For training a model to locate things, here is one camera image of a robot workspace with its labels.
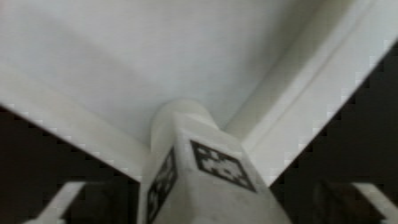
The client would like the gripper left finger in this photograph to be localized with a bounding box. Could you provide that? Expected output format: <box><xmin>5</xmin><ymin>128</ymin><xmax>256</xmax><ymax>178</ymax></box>
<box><xmin>23</xmin><ymin>181</ymin><xmax>135</xmax><ymax>224</ymax></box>

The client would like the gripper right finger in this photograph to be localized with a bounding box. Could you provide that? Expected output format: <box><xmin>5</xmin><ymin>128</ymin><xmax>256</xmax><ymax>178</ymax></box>
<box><xmin>313</xmin><ymin>181</ymin><xmax>398</xmax><ymax>224</ymax></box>

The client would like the white table leg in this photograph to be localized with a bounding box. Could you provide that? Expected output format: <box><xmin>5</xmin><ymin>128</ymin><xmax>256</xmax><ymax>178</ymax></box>
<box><xmin>137</xmin><ymin>99</ymin><xmax>291</xmax><ymax>224</ymax></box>

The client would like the white square table top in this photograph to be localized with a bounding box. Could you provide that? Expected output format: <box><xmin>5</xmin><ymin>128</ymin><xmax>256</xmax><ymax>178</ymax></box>
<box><xmin>0</xmin><ymin>0</ymin><xmax>398</xmax><ymax>180</ymax></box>

